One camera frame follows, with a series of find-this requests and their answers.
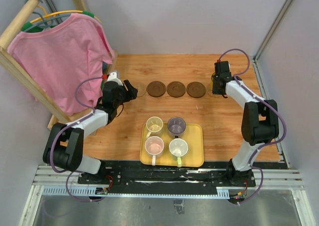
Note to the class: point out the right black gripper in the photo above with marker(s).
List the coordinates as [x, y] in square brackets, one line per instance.
[217, 87]

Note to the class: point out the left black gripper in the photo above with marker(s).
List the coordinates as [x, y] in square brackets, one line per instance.
[125, 91]

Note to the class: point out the woven rattan coaster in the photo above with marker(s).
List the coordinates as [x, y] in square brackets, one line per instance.
[141, 89]
[209, 90]

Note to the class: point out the brown coaster top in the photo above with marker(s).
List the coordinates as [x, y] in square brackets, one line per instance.
[156, 89]

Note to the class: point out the brown coaster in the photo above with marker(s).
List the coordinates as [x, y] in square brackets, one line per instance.
[176, 89]
[196, 89]
[156, 89]

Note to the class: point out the brown coaster bottom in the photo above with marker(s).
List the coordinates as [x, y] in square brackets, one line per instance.
[176, 89]

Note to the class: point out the yellow transparent mug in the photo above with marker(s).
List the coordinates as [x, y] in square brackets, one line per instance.
[211, 84]

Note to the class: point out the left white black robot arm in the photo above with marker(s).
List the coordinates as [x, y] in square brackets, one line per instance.
[64, 147]

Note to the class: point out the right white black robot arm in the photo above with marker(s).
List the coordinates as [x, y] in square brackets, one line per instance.
[260, 124]

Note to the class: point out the cream mug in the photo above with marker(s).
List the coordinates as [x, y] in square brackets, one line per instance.
[154, 127]

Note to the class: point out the purple mug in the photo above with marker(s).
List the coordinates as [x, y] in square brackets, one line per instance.
[176, 127]

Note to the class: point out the pink mug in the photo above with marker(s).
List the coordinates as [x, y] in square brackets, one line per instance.
[154, 147]

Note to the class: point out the yellow plastic tray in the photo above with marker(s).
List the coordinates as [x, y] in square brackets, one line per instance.
[193, 135]

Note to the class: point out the pink t-shirt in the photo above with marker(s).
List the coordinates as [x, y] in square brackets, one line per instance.
[66, 61]

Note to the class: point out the grey-green hanger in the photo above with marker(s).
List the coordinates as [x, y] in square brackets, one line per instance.
[46, 21]

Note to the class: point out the yellow hanger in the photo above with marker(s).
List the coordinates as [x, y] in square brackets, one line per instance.
[81, 8]

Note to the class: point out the wooden clothes rack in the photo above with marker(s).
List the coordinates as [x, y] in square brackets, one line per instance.
[20, 74]

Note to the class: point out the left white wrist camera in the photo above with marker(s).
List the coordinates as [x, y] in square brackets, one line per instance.
[115, 77]

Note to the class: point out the white green-handled mug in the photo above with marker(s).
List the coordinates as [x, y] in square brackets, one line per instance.
[178, 148]

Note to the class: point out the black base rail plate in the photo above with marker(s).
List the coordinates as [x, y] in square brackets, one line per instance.
[134, 177]

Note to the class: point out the aluminium frame rails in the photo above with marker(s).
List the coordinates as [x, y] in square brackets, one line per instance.
[63, 184]

